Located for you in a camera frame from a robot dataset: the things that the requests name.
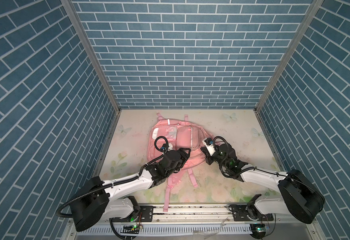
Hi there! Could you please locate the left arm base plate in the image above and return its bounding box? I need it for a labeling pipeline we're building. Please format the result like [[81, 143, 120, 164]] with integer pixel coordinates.
[[112, 206, 154, 223]]

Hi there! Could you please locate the left black corrugated cable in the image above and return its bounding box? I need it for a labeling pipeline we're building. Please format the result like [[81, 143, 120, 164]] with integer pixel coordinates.
[[55, 135, 171, 240]]

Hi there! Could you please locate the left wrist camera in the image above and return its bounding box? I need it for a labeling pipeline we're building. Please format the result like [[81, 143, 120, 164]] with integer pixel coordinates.
[[161, 143, 173, 152]]

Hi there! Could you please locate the pink student backpack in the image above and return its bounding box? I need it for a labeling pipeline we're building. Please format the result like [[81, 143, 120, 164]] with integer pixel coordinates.
[[147, 113, 214, 212]]

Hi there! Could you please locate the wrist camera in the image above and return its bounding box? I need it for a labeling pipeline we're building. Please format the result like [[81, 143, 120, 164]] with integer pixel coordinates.
[[161, 143, 173, 152], [200, 138, 216, 157]]

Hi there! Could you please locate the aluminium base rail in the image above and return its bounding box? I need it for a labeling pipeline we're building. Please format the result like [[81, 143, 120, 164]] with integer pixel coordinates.
[[60, 202, 325, 240]]

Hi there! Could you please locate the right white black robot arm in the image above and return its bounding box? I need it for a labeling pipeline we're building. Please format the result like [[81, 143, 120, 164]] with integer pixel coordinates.
[[200, 141, 325, 224]]

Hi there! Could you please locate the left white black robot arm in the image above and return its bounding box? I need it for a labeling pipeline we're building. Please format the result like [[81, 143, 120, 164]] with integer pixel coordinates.
[[69, 148, 191, 232]]

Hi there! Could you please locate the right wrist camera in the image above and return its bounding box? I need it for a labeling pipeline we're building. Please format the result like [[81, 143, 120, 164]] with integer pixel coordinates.
[[200, 138, 216, 157]]

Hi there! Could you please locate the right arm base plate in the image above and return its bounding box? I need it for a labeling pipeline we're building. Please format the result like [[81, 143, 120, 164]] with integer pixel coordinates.
[[228, 204, 274, 222]]

